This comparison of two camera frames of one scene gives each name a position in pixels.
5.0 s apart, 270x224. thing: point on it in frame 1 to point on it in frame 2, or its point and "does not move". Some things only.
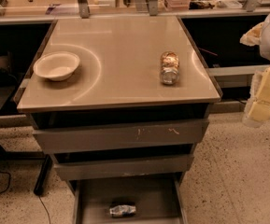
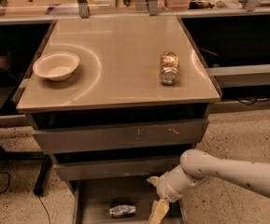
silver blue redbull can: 122,210 does not move
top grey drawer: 120,137 does not move
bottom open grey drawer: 158,200 does not move
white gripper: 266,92 to 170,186
